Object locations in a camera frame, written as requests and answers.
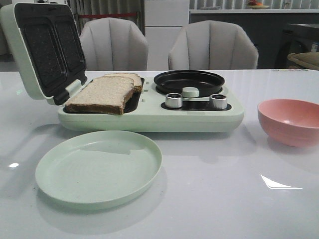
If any tan cushion at right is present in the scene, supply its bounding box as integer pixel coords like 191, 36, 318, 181
287, 52, 319, 70

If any dark grey counter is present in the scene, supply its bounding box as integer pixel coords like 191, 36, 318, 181
189, 9, 319, 69

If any black round frying pan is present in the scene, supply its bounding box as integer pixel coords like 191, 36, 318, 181
154, 70, 225, 97

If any left silver control knob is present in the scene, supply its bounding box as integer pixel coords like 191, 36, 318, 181
164, 93, 182, 109

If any bread slice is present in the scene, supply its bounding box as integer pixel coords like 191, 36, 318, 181
65, 76, 134, 115
104, 72, 143, 93

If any green breakfast maker base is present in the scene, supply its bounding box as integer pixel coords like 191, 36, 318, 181
58, 72, 244, 132

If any right silver control knob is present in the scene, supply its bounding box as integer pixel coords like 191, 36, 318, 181
209, 94, 228, 110

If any red barrier belt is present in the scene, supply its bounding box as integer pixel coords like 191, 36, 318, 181
78, 12, 139, 19

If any silver control knob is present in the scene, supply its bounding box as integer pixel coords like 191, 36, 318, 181
209, 94, 228, 110
164, 93, 182, 109

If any green breakfast maker lid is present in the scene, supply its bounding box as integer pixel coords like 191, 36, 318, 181
0, 2, 87, 106

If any light green plate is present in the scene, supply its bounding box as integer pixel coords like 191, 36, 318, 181
35, 130, 162, 210

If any white cabinet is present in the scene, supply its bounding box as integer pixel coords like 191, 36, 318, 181
144, 0, 189, 71

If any fruit plate on counter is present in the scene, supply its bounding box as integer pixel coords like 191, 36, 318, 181
246, 0, 270, 9

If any pink bowl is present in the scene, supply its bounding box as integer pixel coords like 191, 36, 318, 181
258, 99, 319, 147

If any left grey upholstered chair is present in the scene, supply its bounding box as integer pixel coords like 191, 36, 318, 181
80, 18, 148, 71

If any right grey upholstered chair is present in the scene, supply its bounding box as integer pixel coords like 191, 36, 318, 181
168, 20, 259, 70

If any grey upholstered chair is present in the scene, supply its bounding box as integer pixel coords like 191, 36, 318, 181
168, 20, 259, 70
80, 18, 148, 71

